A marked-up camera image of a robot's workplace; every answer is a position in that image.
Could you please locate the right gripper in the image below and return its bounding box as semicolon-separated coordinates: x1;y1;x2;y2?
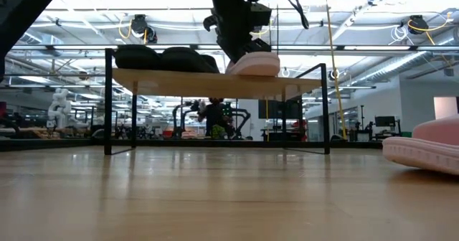
203;0;273;65

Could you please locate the black slide sandal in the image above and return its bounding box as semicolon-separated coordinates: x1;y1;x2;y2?
113;44;163;71
159;46;221;74

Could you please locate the small black monitor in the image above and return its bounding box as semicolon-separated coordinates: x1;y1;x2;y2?
374;115;397;128

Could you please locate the black ceiling cable reel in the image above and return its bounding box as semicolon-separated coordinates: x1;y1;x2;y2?
407;14;430;36
129;14;158;44

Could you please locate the black metal rig frame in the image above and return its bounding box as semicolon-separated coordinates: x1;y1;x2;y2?
0;137;384;153

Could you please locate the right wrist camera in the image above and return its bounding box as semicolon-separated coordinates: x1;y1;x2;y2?
250;2;273;27

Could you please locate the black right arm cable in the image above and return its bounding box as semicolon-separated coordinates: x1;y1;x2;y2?
243;0;310;30

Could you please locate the pink slide sandal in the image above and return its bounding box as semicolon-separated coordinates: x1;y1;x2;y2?
382;114;459;177
224;51;282;77

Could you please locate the yellow cable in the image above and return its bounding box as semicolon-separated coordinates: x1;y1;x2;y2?
323;0;348;141

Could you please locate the person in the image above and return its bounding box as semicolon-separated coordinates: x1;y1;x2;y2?
197;97;231;140

